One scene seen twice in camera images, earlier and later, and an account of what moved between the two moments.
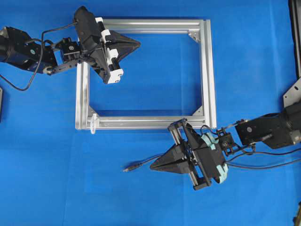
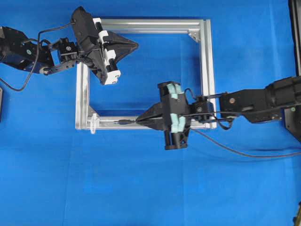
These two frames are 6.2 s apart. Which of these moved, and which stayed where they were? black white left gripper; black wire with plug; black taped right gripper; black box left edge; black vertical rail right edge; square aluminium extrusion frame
Moved: black taped right gripper; black wire with plug
Stayed: black box left edge; black white left gripper; square aluminium extrusion frame; black vertical rail right edge
